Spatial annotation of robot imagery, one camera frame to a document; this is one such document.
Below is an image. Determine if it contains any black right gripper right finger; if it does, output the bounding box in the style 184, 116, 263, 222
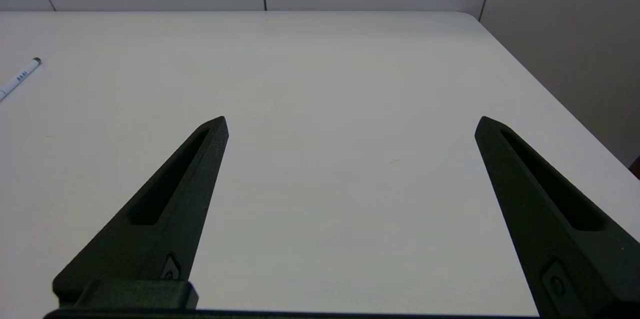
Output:
474, 116, 640, 319

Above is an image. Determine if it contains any white pen with black cap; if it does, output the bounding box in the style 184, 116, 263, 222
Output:
0, 57, 42, 103

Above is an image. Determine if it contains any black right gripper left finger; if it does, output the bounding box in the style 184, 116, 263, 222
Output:
52, 116, 230, 310

